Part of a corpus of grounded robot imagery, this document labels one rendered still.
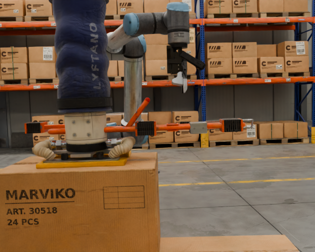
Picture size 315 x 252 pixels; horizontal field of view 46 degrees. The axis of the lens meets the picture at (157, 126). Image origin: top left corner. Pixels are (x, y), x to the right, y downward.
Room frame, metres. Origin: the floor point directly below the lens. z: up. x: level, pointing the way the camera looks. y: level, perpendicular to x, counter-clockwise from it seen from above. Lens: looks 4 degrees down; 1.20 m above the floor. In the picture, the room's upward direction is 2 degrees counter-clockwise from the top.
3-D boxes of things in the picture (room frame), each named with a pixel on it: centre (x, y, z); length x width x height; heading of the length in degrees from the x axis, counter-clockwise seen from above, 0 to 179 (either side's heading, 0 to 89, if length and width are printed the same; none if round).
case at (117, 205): (1.52, 0.31, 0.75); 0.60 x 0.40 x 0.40; 89
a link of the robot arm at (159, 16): (1.64, -0.05, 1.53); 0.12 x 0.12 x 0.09; 19
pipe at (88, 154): (1.53, 0.30, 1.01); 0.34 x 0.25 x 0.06; 89
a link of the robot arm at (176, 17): (1.54, -0.10, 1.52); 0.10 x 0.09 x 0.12; 19
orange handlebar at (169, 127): (1.65, 0.10, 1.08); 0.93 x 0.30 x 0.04; 89
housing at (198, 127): (1.52, -0.17, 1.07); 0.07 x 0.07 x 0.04; 89
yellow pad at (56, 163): (1.44, 0.30, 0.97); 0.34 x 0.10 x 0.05; 89
